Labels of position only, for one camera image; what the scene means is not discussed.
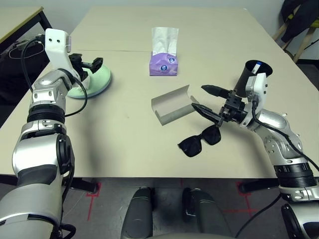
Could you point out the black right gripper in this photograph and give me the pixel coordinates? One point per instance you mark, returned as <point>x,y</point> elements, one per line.
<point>234,109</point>

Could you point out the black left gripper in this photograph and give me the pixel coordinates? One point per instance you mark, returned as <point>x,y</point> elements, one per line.
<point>79,71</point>

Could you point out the green plastic plate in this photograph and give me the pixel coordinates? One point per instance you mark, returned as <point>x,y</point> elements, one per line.
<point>99,81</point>

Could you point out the grey glasses case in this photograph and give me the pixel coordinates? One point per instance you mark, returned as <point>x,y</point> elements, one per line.
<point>172,104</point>

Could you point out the black sunglasses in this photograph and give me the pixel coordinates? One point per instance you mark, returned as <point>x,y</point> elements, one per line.
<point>192,147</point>

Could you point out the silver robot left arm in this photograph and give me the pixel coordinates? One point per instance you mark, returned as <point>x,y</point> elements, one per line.
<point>45,94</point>

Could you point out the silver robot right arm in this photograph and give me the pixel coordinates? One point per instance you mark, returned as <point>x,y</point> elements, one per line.
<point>276,122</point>

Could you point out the blue plastic plate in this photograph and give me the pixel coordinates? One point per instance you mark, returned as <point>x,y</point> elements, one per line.
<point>103,90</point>

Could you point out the black cup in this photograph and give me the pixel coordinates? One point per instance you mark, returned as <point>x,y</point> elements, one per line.
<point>243,77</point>

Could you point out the white pen blue cap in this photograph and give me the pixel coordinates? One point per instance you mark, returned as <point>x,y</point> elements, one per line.
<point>256,67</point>

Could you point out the wooden side table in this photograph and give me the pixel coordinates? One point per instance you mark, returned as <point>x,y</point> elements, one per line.
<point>46,20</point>

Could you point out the purple tissue pack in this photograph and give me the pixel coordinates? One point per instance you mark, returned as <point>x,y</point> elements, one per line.
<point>163,67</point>

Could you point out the grey power strip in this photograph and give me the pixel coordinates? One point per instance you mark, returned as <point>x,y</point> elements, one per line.
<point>20,44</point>

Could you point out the black table foot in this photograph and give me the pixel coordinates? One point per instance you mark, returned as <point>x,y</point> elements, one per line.
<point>84,185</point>
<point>259,186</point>

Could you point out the wooden stool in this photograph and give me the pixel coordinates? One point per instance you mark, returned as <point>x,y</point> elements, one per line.
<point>302,44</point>

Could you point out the grey robot right leg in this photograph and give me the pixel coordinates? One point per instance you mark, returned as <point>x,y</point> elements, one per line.
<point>208,216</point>

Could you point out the grey robot leg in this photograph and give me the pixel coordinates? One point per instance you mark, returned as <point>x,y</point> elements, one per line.
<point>138,214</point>
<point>208,216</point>

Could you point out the dark jacket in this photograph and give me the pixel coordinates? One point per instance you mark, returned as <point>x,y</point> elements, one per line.
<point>299,20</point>

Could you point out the yellow-green seat cushion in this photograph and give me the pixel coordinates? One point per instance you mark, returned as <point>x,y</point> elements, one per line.
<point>315,23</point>

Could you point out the grey robot left leg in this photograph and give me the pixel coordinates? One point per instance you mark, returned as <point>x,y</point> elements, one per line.
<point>138,214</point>

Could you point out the grey robot torso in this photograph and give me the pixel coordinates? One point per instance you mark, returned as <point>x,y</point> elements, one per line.
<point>174,236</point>

